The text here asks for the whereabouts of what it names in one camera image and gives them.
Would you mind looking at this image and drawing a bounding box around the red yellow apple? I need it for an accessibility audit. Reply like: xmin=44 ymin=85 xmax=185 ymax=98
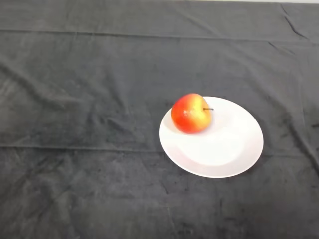
xmin=171 ymin=93 xmax=214 ymax=134

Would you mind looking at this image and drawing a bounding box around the white round plate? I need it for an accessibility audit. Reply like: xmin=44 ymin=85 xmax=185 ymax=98
xmin=159 ymin=96 xmax=264 ymax=179

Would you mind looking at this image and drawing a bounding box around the black cloth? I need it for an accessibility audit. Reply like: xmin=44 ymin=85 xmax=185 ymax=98
xmin=0 ymin=0 xmax=319 ymax=239

